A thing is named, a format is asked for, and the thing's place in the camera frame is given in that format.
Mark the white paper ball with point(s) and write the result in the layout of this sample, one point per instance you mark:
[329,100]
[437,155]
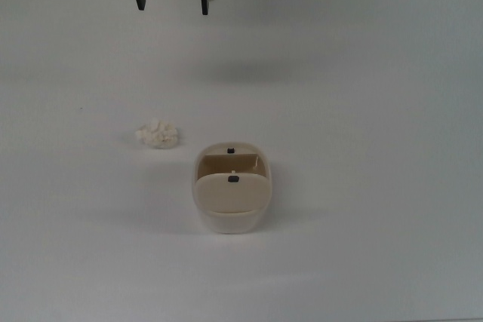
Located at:
[156,133]

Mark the small cream bin with lid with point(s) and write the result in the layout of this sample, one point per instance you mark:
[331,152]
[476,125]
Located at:
[232,194]

